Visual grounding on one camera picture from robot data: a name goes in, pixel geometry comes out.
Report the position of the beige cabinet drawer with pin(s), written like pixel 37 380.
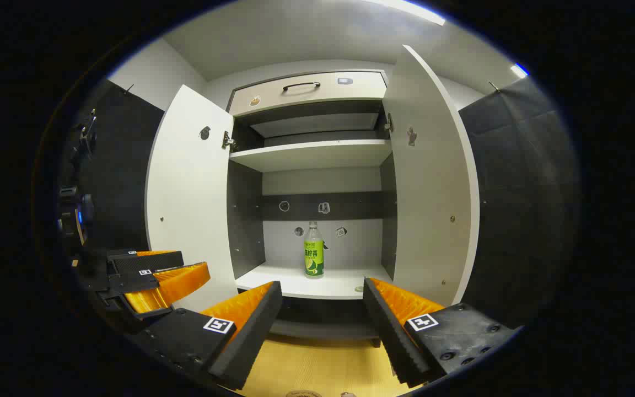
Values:
pixel 317 99

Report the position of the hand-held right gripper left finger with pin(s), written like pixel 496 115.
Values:
pixel 251 331

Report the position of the ceiling light strip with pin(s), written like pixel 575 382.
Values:
pixel 518 70
pixel 414 11

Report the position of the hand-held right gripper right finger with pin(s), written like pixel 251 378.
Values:
pixel 389 331

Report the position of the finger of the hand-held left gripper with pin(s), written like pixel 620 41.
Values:
pixel 177 284
pixel 149 261

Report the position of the black backdrop cloth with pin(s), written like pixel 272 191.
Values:
pixel 521 209

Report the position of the white cabinet door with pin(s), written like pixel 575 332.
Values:
pixel 433 193
pixel 190 193

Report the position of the clear bottle with green label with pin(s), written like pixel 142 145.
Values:
pixel 314 256

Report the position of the grey and white cabinet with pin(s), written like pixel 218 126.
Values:
pixel 246 215

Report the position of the metal door hinge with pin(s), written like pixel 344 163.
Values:
pixel 389 122
pixel 227 141

